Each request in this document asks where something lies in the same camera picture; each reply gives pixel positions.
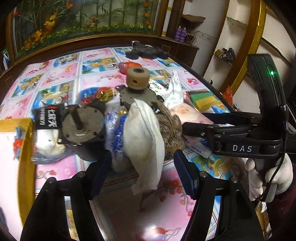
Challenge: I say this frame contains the brown furry soft object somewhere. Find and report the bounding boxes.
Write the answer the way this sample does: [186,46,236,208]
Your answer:
[152,100,185,161]

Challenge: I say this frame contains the pink rose tissue pack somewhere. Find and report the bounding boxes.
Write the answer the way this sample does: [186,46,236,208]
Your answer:
[170,103,213,158]

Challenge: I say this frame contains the red plastic bag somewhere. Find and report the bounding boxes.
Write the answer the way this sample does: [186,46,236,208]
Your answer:
[118,61,142,74]

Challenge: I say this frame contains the yellow green sponge pack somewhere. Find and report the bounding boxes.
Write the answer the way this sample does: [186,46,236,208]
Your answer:
[186,89,217,112]

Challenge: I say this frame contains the framed floral landscape painting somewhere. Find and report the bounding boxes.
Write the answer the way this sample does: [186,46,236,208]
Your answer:
[6,0,169,62]

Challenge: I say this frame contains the purple bottles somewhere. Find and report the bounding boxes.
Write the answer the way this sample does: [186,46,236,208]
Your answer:
[174,26,187,43]

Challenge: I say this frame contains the colourful patterned tablecloth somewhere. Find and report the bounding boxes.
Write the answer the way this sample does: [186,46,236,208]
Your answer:
[1,47,229,240]

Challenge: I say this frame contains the black plastic gadget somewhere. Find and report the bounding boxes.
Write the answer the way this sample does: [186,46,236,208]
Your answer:
[125,41,169,60]

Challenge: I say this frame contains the black motor with shaft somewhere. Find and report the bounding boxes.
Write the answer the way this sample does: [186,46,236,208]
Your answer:
[58,100,106,161]

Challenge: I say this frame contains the white gloved right hand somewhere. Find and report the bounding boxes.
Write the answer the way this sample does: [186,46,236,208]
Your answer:
[245,153,294,202]

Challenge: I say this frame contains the white plastic bag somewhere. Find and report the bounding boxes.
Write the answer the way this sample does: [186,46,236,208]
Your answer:
[163,70,184,109]

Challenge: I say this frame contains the colourful snack packet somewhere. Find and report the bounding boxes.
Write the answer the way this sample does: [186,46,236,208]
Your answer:
[76,87,118,106]

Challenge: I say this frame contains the blue white plastic pack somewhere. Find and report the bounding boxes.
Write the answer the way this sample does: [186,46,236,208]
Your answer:
[105,107,130,172]

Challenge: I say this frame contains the black motor with tan roller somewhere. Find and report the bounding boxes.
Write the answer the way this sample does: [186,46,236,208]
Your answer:
[116,67,164,110]

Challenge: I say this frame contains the yellow cardboard box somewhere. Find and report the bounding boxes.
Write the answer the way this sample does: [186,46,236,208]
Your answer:
[1,118,36,240]

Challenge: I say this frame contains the black labelled packet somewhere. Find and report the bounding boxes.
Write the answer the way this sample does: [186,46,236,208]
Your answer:
[32,104,64,130]

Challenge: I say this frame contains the white cloth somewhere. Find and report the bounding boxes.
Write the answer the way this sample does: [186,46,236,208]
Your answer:
[123,99,165,195]

